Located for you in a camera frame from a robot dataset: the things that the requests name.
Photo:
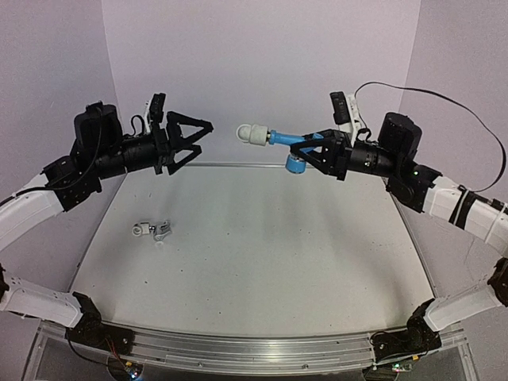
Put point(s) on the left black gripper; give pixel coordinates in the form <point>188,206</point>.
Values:
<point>162,148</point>

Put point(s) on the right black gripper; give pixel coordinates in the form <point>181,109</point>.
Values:
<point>332,158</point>

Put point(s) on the small white pipe fitting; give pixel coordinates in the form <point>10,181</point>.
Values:
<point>258,135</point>

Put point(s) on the chrome water faucet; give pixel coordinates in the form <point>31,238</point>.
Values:
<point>160,231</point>

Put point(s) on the white pipe elbow fitting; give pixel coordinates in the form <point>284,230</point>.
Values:
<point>141,229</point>

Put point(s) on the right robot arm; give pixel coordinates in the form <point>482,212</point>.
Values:
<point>425,191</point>

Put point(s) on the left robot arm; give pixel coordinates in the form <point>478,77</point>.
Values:
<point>60,187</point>

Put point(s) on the left circuit board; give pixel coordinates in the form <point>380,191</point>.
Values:
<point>124,370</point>

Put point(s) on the circuit board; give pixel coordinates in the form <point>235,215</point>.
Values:
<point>405,365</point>
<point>124,370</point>

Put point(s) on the right circuit board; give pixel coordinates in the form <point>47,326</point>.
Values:
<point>405,365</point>

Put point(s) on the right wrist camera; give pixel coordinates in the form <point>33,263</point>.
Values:
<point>346,114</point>

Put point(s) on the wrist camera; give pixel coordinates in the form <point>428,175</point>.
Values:
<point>346,114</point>
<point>153,113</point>

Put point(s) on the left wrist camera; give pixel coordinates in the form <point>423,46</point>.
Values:
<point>153,113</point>

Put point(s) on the aluminium front rail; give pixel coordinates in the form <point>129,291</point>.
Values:
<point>53,357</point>

